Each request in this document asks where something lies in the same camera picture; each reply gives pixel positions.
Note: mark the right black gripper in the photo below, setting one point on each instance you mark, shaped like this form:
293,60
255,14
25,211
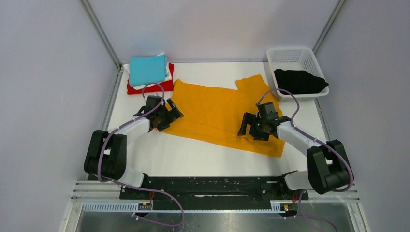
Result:
251,119

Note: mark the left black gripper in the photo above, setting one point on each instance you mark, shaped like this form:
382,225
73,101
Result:
172,115

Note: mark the yellow t shirt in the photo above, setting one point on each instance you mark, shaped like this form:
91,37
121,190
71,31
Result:
214,115

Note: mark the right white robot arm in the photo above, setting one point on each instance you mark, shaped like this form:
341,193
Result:
328,167

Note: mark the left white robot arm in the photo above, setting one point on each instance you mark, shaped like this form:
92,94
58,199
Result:
107,156

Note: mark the folded red t shirt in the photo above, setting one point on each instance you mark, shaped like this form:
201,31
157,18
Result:
167,85

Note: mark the folded blue t shirt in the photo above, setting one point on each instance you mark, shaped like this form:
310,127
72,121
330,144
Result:
147,70

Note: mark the black t shirt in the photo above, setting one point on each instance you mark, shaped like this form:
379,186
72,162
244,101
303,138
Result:
299,82

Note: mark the folded white t shirt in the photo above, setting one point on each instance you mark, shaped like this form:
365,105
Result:
137,85

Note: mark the white plastic basket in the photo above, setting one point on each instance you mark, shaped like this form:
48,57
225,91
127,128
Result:
296,58

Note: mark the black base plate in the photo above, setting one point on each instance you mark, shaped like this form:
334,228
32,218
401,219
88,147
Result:
225,193

